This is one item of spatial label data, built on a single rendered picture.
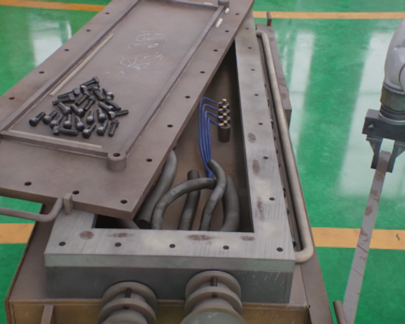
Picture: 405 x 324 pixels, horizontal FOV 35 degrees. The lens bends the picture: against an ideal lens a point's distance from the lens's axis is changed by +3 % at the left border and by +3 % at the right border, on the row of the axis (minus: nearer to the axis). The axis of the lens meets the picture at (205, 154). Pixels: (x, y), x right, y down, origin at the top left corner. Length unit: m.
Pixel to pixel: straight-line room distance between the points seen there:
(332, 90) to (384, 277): 1.92
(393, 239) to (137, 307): 2.40
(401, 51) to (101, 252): 0.79
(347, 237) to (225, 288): 2.26
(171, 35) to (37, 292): 0.98
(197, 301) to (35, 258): 0.37
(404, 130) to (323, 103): 2.96
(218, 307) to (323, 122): 3.31
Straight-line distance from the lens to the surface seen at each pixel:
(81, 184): 1.29
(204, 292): 1.13
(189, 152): 1.62
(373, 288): 3.12
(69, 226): 1.22
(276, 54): 2.22
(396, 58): 1.50
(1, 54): 5.17
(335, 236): 3.35
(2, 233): 3.35
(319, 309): 1.24
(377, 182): 1.61
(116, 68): 1.75
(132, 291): 1.19
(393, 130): 1.62
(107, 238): 1.19
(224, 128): 1.64
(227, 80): 1.99
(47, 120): 1.49
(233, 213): 1.36
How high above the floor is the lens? 2.12
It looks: 33 degrees down
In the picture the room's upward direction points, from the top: 3 degrees clockwise
